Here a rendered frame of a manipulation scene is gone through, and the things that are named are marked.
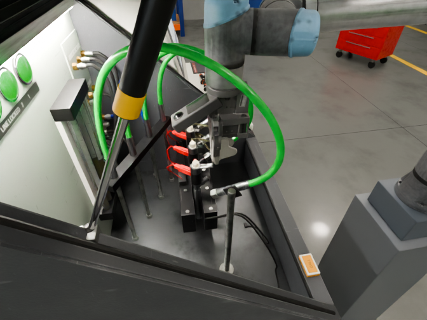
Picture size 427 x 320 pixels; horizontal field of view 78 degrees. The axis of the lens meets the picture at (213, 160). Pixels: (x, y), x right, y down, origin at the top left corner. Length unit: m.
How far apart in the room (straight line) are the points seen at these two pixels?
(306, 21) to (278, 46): 0.05
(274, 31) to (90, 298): 0.45
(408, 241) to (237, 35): 0.86
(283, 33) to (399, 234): 0.78
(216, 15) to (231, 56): 0.07
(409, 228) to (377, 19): 0.63
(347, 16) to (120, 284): 0.59
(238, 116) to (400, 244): 0.71
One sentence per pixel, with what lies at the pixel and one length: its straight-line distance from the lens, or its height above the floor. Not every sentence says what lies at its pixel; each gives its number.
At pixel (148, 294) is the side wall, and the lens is 0.36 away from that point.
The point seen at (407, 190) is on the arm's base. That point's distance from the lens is 1.03.
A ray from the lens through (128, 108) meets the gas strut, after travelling 0.19.
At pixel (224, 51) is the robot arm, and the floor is 1.40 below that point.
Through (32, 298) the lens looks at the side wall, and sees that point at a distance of 0.36.
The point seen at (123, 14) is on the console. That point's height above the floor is 1.38.
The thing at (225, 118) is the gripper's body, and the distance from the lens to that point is 0.55.
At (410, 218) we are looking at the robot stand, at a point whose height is 0.89.
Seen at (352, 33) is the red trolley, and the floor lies 0.41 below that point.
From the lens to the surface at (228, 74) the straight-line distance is 0.41.
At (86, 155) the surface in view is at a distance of 0.68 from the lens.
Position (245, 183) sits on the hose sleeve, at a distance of 0.53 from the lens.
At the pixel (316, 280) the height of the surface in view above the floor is 0.95.
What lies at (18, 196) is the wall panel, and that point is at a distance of 0.50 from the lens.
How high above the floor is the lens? 1.55
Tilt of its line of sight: 41 degrees down
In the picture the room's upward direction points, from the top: straight up
